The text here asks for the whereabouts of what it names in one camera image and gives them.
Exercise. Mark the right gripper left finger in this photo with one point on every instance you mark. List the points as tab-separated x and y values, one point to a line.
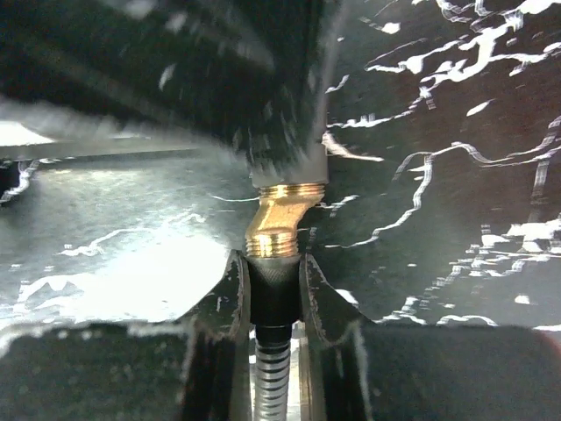
193	368

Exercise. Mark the grey faucet valve fitting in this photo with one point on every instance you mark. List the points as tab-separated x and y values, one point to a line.
285	175

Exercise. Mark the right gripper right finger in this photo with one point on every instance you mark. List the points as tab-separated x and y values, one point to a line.
352	368

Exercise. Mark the black marble pattern mat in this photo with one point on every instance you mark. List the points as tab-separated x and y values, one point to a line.
443	136

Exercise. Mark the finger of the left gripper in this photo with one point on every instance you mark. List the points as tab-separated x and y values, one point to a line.
100	77

